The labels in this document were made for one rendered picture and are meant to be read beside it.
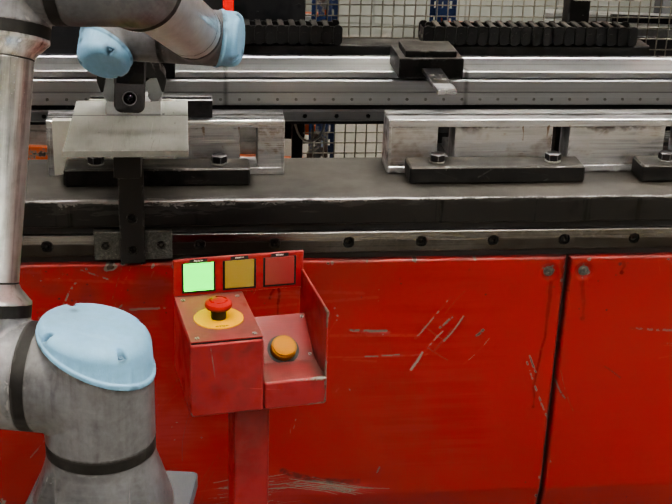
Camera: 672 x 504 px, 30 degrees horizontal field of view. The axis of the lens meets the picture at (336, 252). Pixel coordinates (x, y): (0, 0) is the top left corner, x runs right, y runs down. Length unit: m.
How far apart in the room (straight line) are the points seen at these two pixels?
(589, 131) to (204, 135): 0.66
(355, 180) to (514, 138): 0.29
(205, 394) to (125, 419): 0.51
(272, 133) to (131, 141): 0.31
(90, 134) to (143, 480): 0.72
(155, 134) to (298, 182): 0.29
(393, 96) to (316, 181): 0.35
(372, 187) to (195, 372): 0.49
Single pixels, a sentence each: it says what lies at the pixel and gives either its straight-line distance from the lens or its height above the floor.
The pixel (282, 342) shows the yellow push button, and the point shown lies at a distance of 1.87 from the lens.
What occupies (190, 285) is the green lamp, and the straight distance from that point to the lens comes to 1.89.
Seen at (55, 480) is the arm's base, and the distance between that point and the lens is 1.36.
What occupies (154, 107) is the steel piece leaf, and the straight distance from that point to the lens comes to 2.01.
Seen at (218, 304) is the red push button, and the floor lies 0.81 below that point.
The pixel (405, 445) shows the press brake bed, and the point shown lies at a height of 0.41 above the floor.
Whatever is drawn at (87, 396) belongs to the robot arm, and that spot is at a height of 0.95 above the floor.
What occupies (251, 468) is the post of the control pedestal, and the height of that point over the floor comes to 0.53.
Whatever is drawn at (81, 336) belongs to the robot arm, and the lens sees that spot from 1.29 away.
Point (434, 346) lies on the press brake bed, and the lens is 2.16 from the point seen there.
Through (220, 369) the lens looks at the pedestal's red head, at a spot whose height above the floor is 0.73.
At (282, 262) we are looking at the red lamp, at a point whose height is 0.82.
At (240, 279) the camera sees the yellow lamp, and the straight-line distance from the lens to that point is 1.90.
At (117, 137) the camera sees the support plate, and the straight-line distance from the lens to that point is 1.90.
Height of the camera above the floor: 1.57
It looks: 23 degrees down
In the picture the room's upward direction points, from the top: 2 degrees clockwise
